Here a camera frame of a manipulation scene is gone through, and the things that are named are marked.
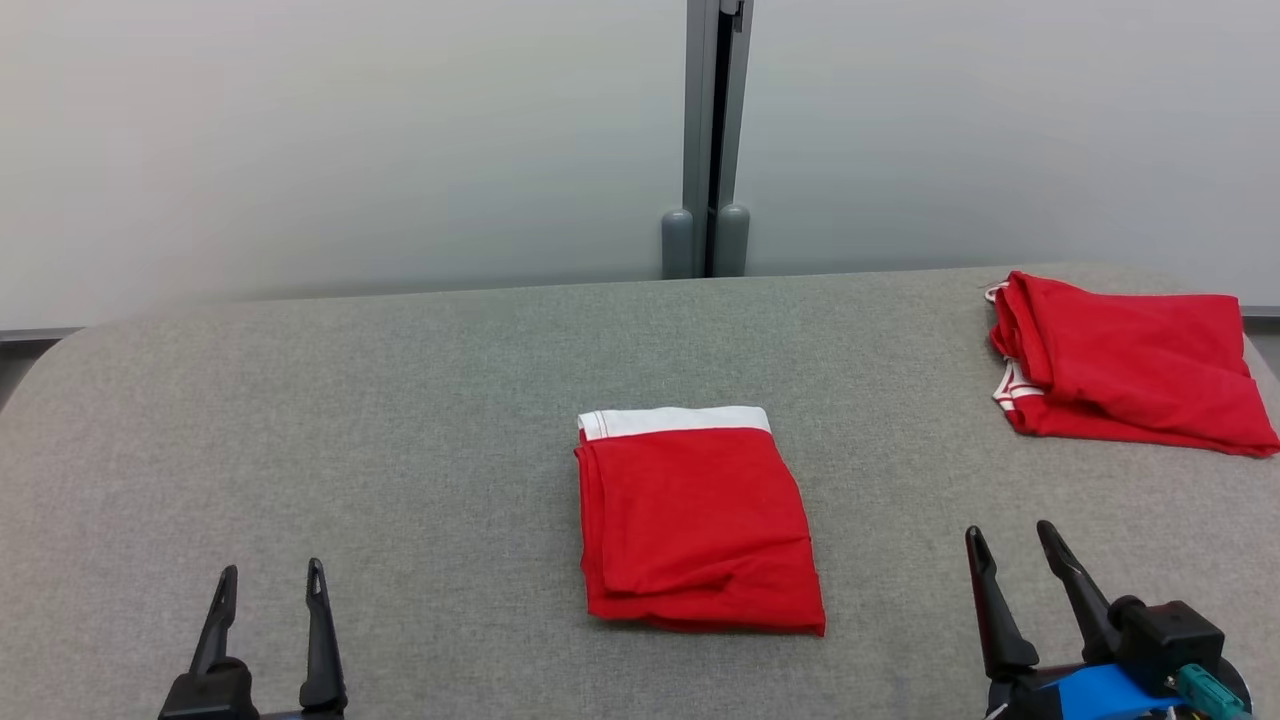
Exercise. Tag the grey metal partition post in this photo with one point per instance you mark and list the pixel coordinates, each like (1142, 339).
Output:
(705, 120)

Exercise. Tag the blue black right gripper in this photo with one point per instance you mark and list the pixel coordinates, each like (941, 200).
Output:
(1090, 695)

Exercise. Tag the red jersey with white trim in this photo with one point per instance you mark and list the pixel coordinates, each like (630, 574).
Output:
(1140, 360)

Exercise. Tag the red and white shorts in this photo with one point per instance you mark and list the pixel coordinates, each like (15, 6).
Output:
(690, 520)

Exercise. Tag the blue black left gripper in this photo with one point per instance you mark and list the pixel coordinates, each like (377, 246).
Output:
(215, 695)

